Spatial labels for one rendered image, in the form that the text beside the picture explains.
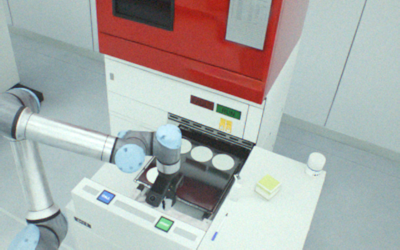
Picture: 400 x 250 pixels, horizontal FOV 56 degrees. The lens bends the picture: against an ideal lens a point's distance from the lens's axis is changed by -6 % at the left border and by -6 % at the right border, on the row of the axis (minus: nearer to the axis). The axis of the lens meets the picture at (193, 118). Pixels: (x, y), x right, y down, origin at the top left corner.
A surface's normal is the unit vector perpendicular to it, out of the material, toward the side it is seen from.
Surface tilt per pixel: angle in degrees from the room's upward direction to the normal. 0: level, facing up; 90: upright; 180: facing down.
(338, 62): 90
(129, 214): 0
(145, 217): 0
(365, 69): 90
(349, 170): 0
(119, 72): 90
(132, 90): 90
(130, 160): 63
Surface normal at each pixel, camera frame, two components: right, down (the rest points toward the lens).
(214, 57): -0.44, 0.55
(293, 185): 0.07, -0.77
